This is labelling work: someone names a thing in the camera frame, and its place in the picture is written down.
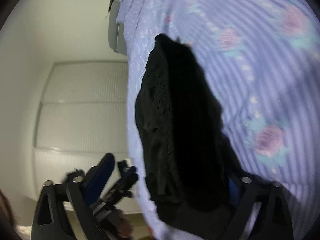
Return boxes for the black pants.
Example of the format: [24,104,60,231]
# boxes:
[135,34,248,239]

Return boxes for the grey headboard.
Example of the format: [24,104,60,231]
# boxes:
[108,0,126,56]

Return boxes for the left hand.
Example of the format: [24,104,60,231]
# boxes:
[108,209,133,238]

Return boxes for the purple floral bed sheet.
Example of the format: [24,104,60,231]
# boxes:
[117,0,319,239]

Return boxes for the white wardrobe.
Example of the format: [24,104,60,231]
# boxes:
[31,61,129,195]

